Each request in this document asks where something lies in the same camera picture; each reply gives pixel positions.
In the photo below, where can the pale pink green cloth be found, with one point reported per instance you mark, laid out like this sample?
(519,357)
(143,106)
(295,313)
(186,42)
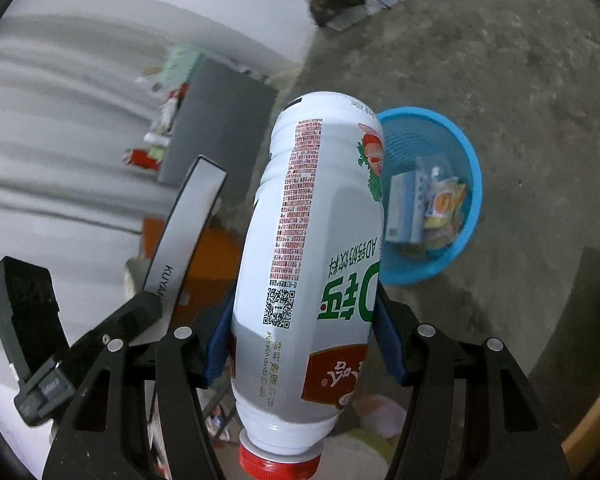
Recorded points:
(380,415)

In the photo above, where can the clear plastic wrapper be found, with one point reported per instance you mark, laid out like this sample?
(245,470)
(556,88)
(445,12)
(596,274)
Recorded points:
(432,167)

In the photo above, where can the red white packet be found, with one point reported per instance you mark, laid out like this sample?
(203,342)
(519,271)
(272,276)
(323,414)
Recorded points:
(172,102)

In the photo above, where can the blue plastic basket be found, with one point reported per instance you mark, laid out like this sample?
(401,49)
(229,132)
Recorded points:
(430,270)

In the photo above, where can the blue white packet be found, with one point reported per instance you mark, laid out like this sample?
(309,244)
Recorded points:
(402,210)

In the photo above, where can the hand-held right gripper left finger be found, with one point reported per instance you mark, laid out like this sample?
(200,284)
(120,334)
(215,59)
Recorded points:
(220,350)

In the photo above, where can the white bottle with red cap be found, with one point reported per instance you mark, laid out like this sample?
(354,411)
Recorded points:
(310,260)

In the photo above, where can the mint green box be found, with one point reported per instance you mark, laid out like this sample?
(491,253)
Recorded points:
(180,65)

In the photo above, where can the yellow snack packet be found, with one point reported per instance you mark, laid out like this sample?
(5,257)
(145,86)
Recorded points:
(461,205)

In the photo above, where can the grey cabinet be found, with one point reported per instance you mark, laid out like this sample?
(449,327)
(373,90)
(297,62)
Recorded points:
(215,125)

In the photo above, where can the green white cup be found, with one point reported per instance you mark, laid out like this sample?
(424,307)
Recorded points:
(157,147)

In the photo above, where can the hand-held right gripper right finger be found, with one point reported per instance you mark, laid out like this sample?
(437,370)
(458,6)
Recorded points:
(390,345)

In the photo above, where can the tan wooden curved rim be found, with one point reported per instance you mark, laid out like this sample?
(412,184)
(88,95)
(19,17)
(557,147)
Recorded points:
(595,420)

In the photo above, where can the grey curtain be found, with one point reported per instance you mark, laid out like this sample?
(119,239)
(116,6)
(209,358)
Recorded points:
(55,135)

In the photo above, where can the orange snack packet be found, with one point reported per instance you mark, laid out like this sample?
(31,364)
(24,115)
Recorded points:
(440,202)

